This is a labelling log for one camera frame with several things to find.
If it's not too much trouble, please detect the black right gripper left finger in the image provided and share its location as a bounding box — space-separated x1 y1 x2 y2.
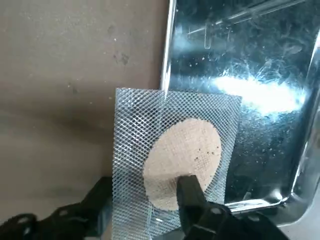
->
0 175 114 240

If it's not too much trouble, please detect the steel tray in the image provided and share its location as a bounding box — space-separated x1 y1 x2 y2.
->
159 0 320 224

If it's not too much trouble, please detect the wire gauze with ceramic disc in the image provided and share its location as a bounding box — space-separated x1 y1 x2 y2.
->
111 87 243 240

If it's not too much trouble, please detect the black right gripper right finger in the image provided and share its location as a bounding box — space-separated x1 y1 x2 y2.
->
175 174 296 240

